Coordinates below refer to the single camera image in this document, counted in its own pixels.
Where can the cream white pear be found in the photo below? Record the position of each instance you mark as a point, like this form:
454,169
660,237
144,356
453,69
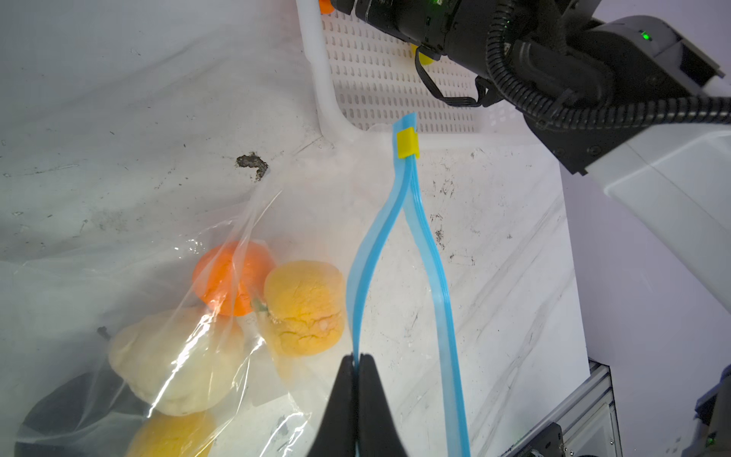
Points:
181,361

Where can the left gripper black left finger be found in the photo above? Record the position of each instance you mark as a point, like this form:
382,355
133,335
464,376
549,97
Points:
338,432

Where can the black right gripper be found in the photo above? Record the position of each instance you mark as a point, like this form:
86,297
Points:
584,87

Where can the round yellow lemon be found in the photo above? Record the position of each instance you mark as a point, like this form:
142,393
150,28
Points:
306,303

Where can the black avocado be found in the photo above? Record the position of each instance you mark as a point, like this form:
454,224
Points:
87,409

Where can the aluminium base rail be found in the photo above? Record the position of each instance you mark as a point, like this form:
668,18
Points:
584,424

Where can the yellow pear-shaped lemon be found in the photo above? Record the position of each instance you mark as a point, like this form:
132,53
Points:
162,435

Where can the clear zip top bag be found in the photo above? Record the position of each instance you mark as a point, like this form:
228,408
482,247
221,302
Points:
357,206

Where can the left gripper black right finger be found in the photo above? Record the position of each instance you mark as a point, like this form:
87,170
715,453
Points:
377,435

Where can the yellow banana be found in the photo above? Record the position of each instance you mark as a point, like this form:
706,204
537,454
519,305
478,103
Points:
424,60

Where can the white perforated plastic basket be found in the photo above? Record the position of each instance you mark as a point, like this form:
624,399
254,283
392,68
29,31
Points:
365,80

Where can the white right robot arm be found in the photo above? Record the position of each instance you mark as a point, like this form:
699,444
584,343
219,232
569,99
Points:
676,180

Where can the large orange fruit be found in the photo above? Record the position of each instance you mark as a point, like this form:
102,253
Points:
326,7

